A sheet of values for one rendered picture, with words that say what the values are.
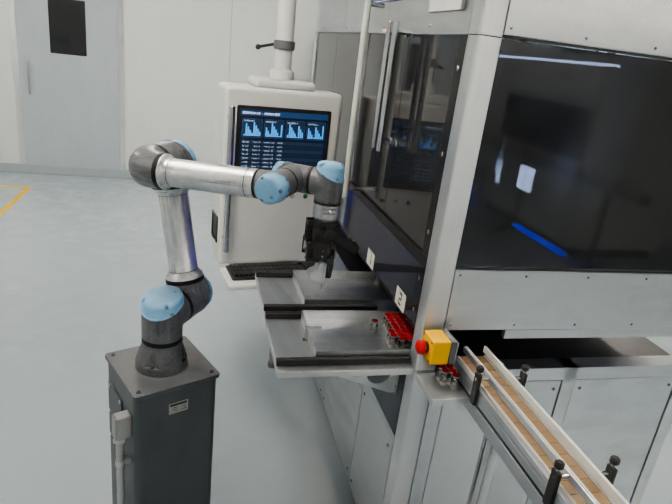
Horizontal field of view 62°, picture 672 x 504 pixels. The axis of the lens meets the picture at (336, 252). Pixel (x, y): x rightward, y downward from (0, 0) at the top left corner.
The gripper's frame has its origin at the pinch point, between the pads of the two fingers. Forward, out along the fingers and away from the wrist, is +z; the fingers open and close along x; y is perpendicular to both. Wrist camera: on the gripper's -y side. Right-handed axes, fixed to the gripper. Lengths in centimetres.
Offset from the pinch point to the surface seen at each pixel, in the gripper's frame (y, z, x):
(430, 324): -28.6, 6.0, 12.5
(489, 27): -29, -72, 13
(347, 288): -20, 21, -45
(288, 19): 3, -72, -95
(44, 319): 123, 110, -188
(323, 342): -2.8, 21.3, -4.5
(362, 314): -19.1, 19.4, -19.4
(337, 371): -3.7, 21.7, 11.0
